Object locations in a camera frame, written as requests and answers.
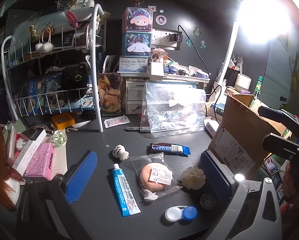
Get lined paper pad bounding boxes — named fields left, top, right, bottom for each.
left=47, top=145, right=68, bottom=177

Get black silver pen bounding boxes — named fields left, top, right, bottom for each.
left=126, top=126, right=151, bottom=132

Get bagged pink powder puff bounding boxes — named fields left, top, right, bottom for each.
left=129, top=152, right=184, bottom=203

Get pink tissue pack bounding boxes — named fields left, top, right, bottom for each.
left=24, top=143, right=55, bottom=181

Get blue white ointment tube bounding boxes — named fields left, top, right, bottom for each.
left=111, top=163, right=141, bottom=217

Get small black round jar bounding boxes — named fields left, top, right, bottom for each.
left=198, top=193, right=217, bottom=210

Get white cube box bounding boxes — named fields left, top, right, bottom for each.
left=149, top=62, right=164, bottom=78

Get cardboard box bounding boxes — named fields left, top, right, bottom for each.
left=207, top=94, right=292, bottom=173

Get green glass bottle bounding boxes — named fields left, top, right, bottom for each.
left=250, top=76, right=264, bottom=105

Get white plush hand charm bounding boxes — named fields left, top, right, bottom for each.
left=112, top=144, right=130, bottom=161

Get white desk lamp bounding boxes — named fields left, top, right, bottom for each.
left=208, top=0, right=294, bottom=110

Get illustrated acrylic stand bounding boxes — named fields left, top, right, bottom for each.
left=98, top=72, right=122, bottom=117

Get white wall power socket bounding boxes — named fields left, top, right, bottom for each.
left=152, top=29, right=182, bottom=52

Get red white sachet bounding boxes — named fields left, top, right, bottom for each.
left=104, top=116, right=129, bottom=128

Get green glass ball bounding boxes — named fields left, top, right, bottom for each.
left=53, top=130, right=67, bottom=147

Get small anime figure box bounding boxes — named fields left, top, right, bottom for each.
left=151, top=50, right=169, bottom=63

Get long white box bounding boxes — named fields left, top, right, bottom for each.
left=12, top=129, right=47, bottom=177

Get black cat plush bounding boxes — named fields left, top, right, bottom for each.
left=61, top=64, right=90, bottom=98

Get pink character storage box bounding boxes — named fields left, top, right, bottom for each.
left=122, top=7, right=154, bottom=33

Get white fluffy pompom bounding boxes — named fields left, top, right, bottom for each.
left=35, top=42, right=55, bottom=53

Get clear zip bag bow print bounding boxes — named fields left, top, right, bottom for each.
left=140, top=82, right=207, bottom=139

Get blue brown snack bar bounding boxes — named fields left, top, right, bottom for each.
left=149, top=143, right=191, bottom=156

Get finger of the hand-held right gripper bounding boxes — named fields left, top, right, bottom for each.
left=263, top=132, right=299, bottom=160
left=258, top=106, right=299, bottom=131

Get white pouch dark label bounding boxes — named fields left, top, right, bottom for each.
left=211, top=102, right=226, bottom=117

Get white mini drawer cabinet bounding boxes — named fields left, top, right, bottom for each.
left=126, top=79, right=146, bottom=114

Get orange box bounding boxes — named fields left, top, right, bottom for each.
left=51, top=112, right=75, bottom=130

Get black charger cable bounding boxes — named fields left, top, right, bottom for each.
left=177, top=24, right=211, bottom=77

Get black desk organizer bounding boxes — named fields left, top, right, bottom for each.
left=225, top=66, right=240, bottom=85

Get white fabric flower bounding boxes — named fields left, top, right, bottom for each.
left=181, top=166, right=206, bottom=190

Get blue character storage box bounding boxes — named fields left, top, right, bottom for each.
left=122, top=32, right=152, bottom=57

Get blue illustrated box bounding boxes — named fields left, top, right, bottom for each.
left=27, top=76, right=96, bottom=115

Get white wire rack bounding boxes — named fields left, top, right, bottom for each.
left=1, top=4, right=107, bottom=133

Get white pink printed bag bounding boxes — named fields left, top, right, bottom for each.
left=13, top=6, right=95, bottom=45

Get blue white contact lens case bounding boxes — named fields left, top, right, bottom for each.
left=165, top=205, right=198, bottom=223

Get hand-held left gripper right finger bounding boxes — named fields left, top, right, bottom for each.
left=200, top=150, right=282, bottom=240

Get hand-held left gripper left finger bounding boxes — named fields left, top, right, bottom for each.
left=16, top=151, right=98, bottom=240

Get yellow character wall sticker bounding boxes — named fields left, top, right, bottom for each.
left=288, top=51, right=299, bottom=87

